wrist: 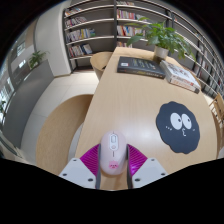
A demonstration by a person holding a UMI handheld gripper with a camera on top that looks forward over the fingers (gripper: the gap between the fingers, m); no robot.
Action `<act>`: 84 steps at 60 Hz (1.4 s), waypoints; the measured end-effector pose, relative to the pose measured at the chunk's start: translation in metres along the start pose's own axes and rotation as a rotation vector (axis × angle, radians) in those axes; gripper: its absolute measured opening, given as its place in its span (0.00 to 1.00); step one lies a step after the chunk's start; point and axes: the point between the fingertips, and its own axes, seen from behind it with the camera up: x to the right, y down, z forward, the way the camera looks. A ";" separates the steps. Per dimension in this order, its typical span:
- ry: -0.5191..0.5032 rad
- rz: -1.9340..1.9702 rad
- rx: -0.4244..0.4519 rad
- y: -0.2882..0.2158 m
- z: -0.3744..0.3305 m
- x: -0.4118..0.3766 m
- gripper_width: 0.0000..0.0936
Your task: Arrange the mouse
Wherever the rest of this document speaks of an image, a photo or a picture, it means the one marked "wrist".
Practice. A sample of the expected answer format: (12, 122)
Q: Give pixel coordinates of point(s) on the grey bookshelf unit with books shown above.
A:
(90, 20)

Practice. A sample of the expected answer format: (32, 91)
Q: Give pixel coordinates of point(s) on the black hardcover book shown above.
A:
(140, 66)

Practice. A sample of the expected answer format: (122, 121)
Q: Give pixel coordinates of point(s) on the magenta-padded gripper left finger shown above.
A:
(78, 171)

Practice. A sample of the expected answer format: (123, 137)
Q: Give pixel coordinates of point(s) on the green potted plant white pot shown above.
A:
(163, 36)

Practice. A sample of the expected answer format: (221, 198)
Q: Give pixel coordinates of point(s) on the black cartoon-face mouse pad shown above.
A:
(178, 133)

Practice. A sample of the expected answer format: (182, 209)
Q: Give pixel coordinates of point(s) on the white book with orange spine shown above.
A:
(186, 86)

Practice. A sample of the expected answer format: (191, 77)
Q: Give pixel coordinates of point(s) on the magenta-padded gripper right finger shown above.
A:
(148, 171)

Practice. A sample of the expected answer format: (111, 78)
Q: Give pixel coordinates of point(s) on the round-backed wooden chair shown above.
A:
(56, 133)
(100, 63)

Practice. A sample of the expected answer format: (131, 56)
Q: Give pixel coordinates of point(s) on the group of slatted wooden chairs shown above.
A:
(218, 108)

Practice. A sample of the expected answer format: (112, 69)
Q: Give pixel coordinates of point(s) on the white illustrated book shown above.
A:
(178, 72)

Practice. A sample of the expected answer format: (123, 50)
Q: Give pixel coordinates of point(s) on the pink white computer mouse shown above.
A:
(113, 153)

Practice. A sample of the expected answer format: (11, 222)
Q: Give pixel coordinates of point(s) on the small green background plant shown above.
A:
(36, 59)

